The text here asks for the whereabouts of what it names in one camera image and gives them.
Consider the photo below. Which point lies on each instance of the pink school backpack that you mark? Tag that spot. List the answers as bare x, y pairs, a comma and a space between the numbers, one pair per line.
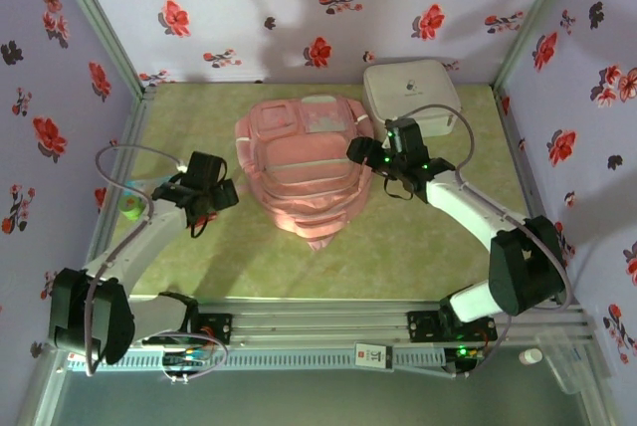
303, 172

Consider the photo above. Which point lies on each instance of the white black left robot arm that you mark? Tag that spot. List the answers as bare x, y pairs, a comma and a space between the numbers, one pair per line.
144, 242

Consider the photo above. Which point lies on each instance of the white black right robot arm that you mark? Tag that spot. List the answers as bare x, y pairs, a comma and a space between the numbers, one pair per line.
473, 212

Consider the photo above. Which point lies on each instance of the light blue printed packet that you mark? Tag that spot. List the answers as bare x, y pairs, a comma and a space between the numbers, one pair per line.
144, 184

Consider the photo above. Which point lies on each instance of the white zip storage case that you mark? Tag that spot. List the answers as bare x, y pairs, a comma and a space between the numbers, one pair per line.
413, 82

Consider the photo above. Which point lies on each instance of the green bottle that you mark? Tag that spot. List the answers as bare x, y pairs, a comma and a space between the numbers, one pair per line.
132, 208

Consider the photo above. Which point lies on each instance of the green circuit board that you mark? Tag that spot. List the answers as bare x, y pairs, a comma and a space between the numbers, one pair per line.
186, 359
468, 352

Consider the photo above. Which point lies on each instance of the white printed tag card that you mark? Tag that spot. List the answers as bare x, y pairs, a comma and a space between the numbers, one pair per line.
373, 356

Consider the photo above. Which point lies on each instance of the small white bottle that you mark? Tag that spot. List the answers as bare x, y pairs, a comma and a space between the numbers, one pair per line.
530, 356

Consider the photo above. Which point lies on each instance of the aluminium side rail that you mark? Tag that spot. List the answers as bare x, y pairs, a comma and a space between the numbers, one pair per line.
135, 132
514, 147

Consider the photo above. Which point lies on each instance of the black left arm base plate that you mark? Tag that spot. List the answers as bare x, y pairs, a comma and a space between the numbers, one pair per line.
221, 326

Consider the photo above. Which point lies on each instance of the aluminium frame post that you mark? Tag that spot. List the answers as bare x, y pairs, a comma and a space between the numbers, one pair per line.
532, 23
102, 23

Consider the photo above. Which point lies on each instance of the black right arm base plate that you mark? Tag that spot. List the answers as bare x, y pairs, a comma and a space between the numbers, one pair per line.
418, 326

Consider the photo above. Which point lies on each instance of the aluminium frame rail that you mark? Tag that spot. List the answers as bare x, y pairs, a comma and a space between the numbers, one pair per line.
318, 321

